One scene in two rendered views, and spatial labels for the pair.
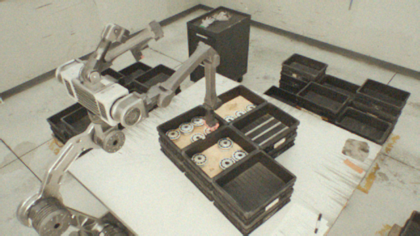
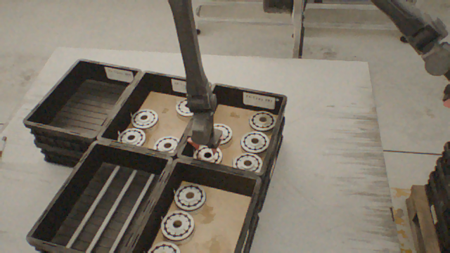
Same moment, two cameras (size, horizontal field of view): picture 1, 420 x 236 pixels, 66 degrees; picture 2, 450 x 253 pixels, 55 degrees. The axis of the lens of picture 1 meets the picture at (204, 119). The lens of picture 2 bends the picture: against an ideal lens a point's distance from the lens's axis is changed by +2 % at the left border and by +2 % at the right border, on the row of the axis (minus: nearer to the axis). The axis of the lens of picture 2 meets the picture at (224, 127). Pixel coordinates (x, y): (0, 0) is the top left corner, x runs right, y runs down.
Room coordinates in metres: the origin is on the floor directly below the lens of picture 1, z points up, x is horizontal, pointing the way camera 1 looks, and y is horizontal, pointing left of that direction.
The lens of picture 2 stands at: (2.51, -0.52, 2.02)
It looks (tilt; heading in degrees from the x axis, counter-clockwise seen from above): 46 degrees down; 147
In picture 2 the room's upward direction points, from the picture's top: 3 degrees counter-clockwise
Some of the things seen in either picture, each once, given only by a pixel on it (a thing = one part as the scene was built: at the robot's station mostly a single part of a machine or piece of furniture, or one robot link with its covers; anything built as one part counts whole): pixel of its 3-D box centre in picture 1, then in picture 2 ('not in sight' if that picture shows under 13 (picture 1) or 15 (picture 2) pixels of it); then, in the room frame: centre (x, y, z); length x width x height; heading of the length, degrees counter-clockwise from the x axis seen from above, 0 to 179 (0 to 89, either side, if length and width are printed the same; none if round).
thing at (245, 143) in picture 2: (186, 127); (254, 142); (1.71, 0.13, 0.86); 0.10 x 0.10 x 0.01
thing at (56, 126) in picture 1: (75, 123); not in sight; (2.49, 1.31, 0.26); 0.40 x 0.30 x 0.23; 138
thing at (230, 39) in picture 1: (218, 54); not in sight; (3.48, -0.21, 0.45); 0.60 x 0.45 x 0.90; 137
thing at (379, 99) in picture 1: (375, 111); not in sight; (2.41, -1.67, 0.37); 0.40 x 0.30 x 0.45; 48
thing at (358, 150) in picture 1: (356, 148); not in sight; (1.60, -1.08, 0.71); 0.22 x 0.19 x 0.01; 137
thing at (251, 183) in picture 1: (253, 185); (90, 106); (1.17, -0.28, 0.87); 0.40 x 0.30 x 0.11; 127
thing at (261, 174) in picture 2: (191, 126); (235, 126); (1.65, 0.09, 0.92); 0.40 x 0.30 x 0.02; 127
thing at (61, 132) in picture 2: (254, 180); (86, 96); (1.17, -0.28, 0.92); 0.40 x 0.30 x 0.02; 127
